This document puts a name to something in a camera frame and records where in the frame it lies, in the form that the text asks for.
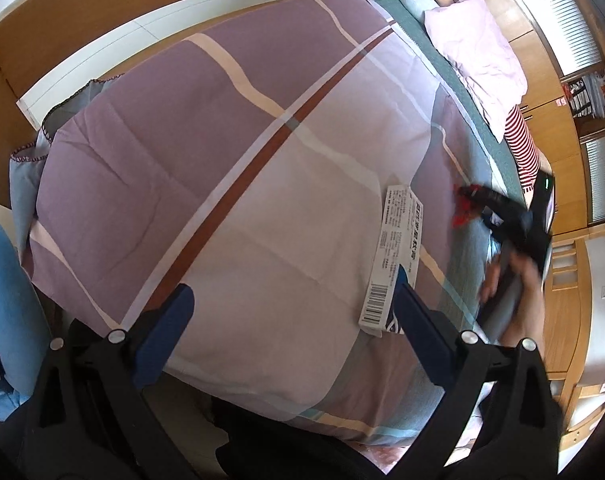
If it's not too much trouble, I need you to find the blue cloth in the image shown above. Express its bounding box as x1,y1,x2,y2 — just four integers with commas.
0,212,53,423

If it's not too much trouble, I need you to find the white barcode label strip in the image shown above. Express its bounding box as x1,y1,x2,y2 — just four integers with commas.
358,184,419,337

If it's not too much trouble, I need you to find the red wrapper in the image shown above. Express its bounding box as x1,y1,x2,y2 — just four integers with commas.
452,185,483,228

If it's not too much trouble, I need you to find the red striped pillow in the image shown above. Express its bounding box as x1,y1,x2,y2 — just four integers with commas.
502,104,542,183

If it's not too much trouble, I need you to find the white bed side board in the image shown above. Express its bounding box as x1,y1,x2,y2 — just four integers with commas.
16,0,310,128

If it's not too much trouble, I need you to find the purple plaid quilt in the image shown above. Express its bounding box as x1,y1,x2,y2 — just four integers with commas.
22,0,498,446

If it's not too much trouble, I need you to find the pink pillow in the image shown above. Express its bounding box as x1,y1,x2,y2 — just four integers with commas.
423,0,528,142

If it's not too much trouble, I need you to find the bookshelf with books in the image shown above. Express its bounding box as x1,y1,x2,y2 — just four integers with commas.
566,71,605,120

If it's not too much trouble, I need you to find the grey blue stitched blanket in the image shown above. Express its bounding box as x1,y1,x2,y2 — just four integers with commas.
8,77,113,233

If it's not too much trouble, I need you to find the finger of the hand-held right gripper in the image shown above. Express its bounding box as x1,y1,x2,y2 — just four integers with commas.
483,211,514,242
457,185,522,222

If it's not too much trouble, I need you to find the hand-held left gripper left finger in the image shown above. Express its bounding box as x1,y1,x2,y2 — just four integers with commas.
12,282,196,480

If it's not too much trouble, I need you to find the person's right forearm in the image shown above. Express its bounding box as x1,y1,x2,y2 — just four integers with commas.
499,310,546,352

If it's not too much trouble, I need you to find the wooden footboard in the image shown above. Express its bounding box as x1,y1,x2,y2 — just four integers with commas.
545,232,605,461

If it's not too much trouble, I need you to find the frosted glass window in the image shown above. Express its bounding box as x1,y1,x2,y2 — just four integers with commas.
487,0,605,78
585,132,605,226

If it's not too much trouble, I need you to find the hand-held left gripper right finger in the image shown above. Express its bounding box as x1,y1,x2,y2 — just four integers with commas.
395,265,565,480

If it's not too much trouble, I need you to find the person's right hand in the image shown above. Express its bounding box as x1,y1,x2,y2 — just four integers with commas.
479,252,544,319

